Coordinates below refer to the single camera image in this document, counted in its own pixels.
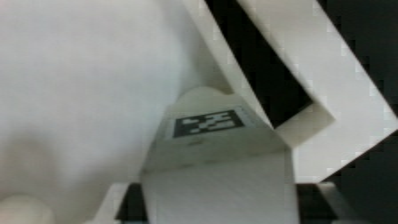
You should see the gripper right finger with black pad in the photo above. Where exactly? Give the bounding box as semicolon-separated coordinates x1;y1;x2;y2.
292;181;362;224

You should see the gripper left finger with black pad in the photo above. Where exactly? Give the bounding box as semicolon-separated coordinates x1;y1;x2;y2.
86;182;148;224

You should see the white table leg with tag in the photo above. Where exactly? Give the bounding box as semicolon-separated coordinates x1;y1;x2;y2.
140;87;299;224

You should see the white square tabletop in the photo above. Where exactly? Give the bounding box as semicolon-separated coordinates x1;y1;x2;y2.
0;0;248;224

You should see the white obstacle fence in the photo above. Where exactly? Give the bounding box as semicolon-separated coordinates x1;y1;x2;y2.
237;0;398;183

